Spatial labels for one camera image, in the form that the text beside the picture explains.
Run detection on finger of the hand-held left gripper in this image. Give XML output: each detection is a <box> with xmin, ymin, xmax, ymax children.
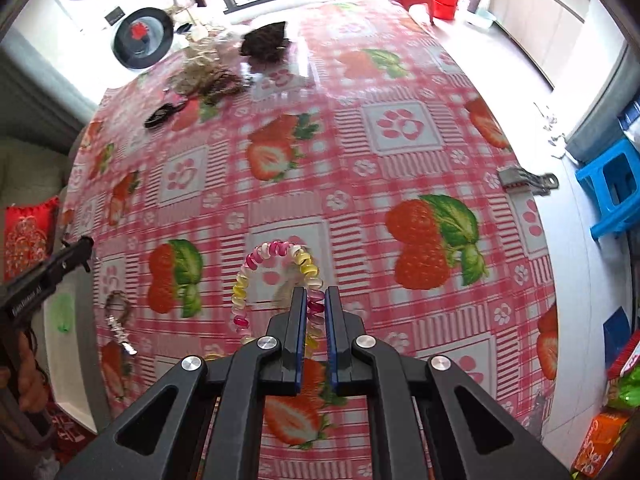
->
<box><xmin>39</xmin><ymin>236</ymin><xmax>96</xmax><ymax>282</ymax></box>

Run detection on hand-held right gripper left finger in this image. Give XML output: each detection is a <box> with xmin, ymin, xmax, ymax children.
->
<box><xmin>52</xmin><ymin>287</ymin><xmax>308</xmax><ymax>480</ymax></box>

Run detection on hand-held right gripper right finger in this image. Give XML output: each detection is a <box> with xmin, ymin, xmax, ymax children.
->
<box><xmin>325</xmin><ymin>286</ymin><xmax>573</xmax><ymax>480</ymax></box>

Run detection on white grey jewelry tray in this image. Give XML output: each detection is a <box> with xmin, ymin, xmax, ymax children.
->
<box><xmin>42</xmin><ymin>255</ymin><xmax>113</xmax><ymax>436</ymax></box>

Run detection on pink yellow spiral hair tie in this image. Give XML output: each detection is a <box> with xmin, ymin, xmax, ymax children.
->
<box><xmin>230</xmin><ymin>241</ymin><xmax>323</xmax><ymax>351</ymax></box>

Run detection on person's left hand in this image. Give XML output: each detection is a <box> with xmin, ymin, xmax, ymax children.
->
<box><xmin>0</xmin><ymin>331</ymin><xmax>52</xmax><ymax>413</ymax></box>

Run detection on red embroidered cushion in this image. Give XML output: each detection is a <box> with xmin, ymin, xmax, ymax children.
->
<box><xmin>4</xmin><ymin>196</ymin><xmax>61</xmax><ymax>283</ymax></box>

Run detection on grey sofa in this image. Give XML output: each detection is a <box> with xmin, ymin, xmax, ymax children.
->
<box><xmin>0</xmin><ymin>25</ymin><xmax>96</xmax><ymax>281</ymax></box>

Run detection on strawberry printed tablecloth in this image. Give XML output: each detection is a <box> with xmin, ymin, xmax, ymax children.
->
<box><xmin>65</xmin><ymin>0</ymin><xmax>560</xmax><ymax>480</ymax></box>

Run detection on black round pan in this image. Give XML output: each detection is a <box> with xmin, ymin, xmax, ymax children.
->
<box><xmin>112</xmin><ymin>6</ymin><xmax>175</xmax><ymax>71</ymax></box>

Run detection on metal table clamp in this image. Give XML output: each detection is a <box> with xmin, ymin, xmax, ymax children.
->
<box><xmin>498</xmin><ymin>168</ymin><xmax>558</xmax><ymax>196</ymax></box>

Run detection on orange snack box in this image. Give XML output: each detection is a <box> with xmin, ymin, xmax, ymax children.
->
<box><xmin>570</xmin><ymin>411</ymin><xmax>632</xmax><ymax>476</ymax></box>

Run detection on dark brown hair claw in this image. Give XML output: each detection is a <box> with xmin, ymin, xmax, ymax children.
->
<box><xmin>239</xmin><ymin>21</ymin><xmax>292</xmax><ymax>63</ymax></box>

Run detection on green snack packet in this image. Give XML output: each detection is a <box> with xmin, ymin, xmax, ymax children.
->
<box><xmin>606</xmin><ymin>372</ymin><xmax>640</xmax><ymax>411</ymax></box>

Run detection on blue plastic crate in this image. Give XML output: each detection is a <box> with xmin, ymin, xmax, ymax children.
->
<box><xmin>575</xmin><ymin>137</ymin><xmax>640</xmax><ymax>242</ymax></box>

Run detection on red bucket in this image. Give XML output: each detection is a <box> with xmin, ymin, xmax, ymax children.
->
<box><xmin>430</xmin><ymin>0</ymin><xmax>462</xmax><ymax>22</ymax></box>

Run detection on white cabinet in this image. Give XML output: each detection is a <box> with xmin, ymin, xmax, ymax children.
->
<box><xmin>487</xmin><ymin>0</ymin><xmax>593</xmax><ymax>92</ymax></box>

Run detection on green plastic bracelet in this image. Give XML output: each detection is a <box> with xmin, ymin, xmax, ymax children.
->
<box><xmin>51</xmin><ymin>292</ymin><xmax>75</xmax><ymax>335</ymax></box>

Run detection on pile of brown hair ties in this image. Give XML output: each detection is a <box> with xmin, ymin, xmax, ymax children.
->
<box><xmin>166</xmin><ymin>50</ymin><xmax>248</xmax><ymax>106</ymax></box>

